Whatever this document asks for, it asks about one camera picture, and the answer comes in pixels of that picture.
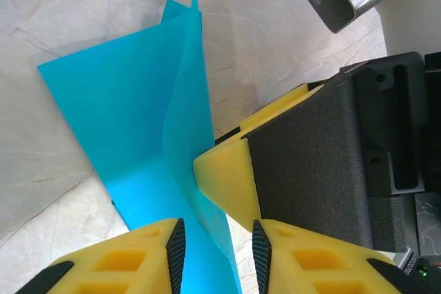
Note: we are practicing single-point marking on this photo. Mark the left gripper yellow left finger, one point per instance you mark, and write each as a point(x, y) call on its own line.
point(120, 259)

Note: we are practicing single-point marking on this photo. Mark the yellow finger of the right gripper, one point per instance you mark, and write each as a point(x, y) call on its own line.
point(227, 177)
point(268, 111)

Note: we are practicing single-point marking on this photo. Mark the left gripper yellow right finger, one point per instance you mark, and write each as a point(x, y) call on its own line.
point(310, 266)

